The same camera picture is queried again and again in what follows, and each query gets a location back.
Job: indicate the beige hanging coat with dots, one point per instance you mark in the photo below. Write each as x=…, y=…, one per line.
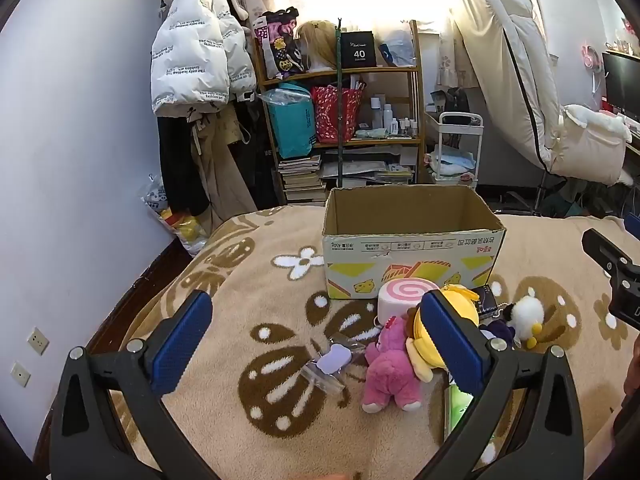
x=220, y=170

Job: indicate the row of white bottles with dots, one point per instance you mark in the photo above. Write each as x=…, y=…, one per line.
x=387, y=117

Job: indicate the teal shopping bag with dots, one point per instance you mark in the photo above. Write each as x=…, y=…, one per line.
x=292, y=130

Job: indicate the white plush toy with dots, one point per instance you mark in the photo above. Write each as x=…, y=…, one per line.
x=525, y=312

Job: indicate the clear plastic bag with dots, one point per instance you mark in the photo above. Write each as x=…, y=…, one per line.
x=282, y=94

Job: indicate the white puffer jacket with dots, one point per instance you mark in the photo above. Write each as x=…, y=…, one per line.
x=190, y=60

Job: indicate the folded cloths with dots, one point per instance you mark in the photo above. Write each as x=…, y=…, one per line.
x=452, y=160

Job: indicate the dark hanging clothes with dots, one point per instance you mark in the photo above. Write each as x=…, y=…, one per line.
x=175, y=160

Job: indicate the purple plush toy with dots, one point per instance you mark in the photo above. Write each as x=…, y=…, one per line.
x=500, y=331

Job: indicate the white gaming chair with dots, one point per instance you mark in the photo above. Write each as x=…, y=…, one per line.
x=505, y=60

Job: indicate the office chair with white cushion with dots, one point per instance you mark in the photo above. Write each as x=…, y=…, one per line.
x=590, y=145

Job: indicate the plastic bag with yellow items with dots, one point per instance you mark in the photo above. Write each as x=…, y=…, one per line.
x=182, y=220

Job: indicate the black box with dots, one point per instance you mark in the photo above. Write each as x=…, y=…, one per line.
x=359, y=50

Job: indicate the stack of books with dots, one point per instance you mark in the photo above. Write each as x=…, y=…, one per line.
x=302, y=180

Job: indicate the green pole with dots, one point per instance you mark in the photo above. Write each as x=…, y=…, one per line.
x=340, y=110

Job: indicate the red patterned bag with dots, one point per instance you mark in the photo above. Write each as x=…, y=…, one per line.
x=330, y=115

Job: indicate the pink plush bear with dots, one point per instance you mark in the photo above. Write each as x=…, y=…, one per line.
x=390, y=375

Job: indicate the clear packaged lilac squishy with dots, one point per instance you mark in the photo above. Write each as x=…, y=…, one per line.
x=332, y=362

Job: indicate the pink swirl squishy cake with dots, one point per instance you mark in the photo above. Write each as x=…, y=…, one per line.
x=405, y=300

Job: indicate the pile of papers and booklets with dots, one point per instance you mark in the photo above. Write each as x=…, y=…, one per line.
x=365, y=167

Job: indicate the pink headphones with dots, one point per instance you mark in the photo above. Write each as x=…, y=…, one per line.
x=590, y=57

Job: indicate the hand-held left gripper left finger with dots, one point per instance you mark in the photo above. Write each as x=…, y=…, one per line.
x=182, y=345

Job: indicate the yellow plush toy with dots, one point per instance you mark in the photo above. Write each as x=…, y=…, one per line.
x=425, y=350

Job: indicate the white wall outlet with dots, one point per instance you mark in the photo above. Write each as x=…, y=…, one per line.
x=37, y=341
x=20, y=375

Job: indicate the black tissue pack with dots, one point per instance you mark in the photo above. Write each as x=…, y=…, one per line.
x=485, y=300

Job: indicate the black patterned tote bag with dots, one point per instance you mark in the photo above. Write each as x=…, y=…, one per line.
x=277, y=40

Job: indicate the folded green towel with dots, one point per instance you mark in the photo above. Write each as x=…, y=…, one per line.
x=371, y=133

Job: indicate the bamboo shelf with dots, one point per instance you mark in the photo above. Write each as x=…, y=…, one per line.
x=350, y=71

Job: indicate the person's right forearm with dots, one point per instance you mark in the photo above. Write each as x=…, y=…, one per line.
x=634, y=365

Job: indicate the blonde wig on mannequin head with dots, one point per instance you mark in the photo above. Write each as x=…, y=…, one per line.
x=317, y=42

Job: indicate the computer monitor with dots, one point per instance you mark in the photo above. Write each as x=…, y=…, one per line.
x=622, y=80

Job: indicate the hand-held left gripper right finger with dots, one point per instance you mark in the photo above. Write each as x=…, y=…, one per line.
x=450, y=345

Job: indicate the green tissue pack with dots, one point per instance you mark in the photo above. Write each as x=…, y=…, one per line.
x=457, y=405

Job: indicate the cardboard box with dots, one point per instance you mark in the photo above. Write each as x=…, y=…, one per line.
x=400, y=255

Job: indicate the white rolling cart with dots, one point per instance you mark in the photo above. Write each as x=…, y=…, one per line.
x=460, y=119

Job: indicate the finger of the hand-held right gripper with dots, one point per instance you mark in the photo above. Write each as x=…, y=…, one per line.
x=612, y=260
x=633, y=224

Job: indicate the white plastic bag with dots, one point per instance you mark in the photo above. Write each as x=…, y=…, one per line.
x=397, y=50

